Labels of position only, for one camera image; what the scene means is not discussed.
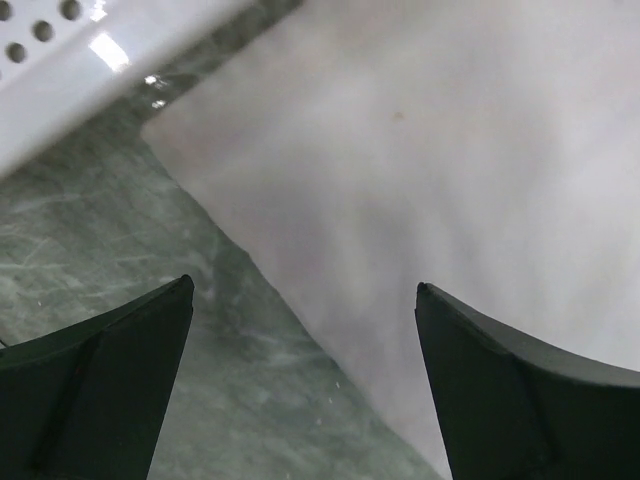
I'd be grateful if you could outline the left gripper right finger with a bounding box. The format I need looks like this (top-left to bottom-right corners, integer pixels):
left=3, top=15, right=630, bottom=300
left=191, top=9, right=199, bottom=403
left=415, top=283, right=639, bottom=479

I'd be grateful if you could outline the white plastic laundry basket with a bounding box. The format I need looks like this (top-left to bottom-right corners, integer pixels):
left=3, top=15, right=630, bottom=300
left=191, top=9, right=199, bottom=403
left=0, top=0, right=306, bottom=179

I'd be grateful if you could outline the cream white t shirt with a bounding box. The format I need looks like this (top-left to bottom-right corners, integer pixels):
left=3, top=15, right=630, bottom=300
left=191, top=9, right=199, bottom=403
left=143, top=1, right=639, bottom=476

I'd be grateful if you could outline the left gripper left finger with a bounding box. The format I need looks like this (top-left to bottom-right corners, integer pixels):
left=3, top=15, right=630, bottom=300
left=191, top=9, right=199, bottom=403
left=1, top=275, right=194, bottom=479

